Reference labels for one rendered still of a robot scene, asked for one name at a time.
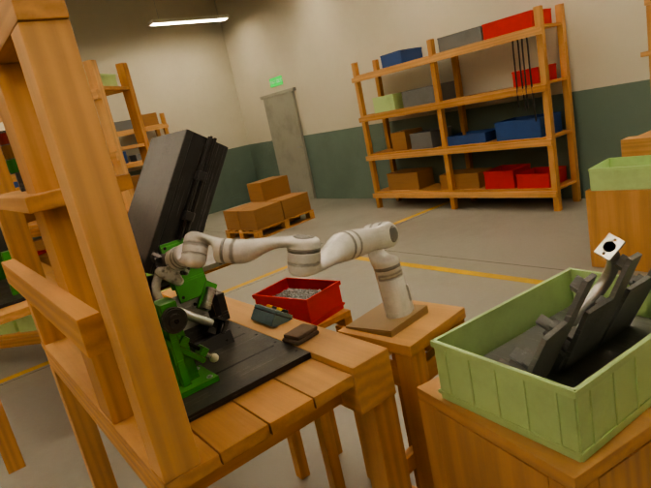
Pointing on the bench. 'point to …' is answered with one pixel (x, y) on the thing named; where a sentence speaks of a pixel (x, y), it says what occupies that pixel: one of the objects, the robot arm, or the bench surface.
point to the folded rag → (300, 334)
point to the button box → (269, 316)
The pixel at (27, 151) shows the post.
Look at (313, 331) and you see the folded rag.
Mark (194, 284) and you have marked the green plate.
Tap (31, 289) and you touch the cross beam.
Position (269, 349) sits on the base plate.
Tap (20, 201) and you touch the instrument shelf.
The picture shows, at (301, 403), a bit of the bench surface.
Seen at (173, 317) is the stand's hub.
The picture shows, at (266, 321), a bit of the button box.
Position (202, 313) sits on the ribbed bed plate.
